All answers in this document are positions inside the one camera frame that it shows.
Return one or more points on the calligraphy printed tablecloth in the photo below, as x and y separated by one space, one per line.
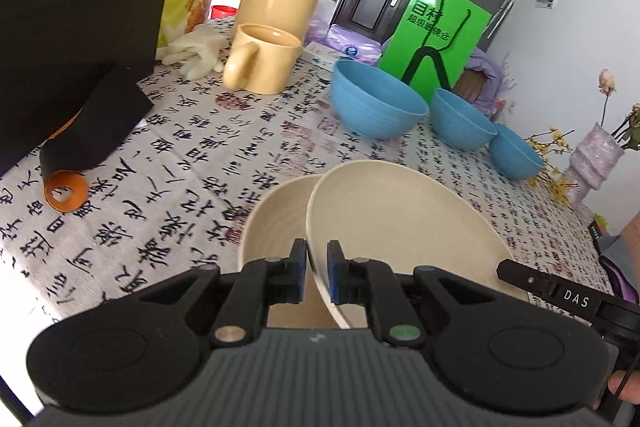
175 187

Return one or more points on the cream rubber gloves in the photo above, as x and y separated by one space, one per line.
197 49

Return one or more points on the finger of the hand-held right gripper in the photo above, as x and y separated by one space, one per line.
545 284

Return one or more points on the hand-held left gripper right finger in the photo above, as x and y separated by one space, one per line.
334 277

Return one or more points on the purple covered chair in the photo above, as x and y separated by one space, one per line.
482 67

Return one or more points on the purple cloth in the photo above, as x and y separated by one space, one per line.
617 274

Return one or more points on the person's right hand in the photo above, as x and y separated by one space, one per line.
629 389

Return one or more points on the purple tissue pack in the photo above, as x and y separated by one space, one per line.
350 44

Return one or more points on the yellow mug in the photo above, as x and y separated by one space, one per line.
265 57

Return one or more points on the lilac textured vase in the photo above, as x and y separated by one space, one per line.
595 167

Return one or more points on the black paper bag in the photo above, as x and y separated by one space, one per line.
75 7

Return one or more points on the yellow flower branch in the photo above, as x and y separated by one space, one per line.
550 157

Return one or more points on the red plastic basin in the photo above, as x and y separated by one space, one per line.
222 12

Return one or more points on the blue bowl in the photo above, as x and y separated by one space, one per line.
377 104
462 119
515 154

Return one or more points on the green paper bag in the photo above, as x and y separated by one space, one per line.
440 32

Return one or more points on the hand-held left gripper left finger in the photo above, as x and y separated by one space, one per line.
299 267

